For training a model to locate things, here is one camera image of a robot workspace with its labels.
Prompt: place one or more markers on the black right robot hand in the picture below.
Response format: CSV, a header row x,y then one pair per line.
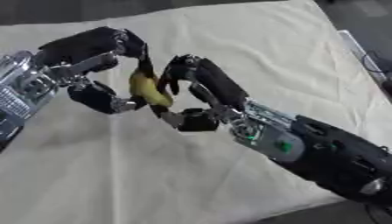
x,y
220,82

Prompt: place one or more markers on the yellow toy banana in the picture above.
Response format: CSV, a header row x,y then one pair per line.
x,y
148,89

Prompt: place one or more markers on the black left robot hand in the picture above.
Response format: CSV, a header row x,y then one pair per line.
x,y
86,43

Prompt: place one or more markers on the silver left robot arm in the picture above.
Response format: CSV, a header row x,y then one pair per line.
x,y
21,93

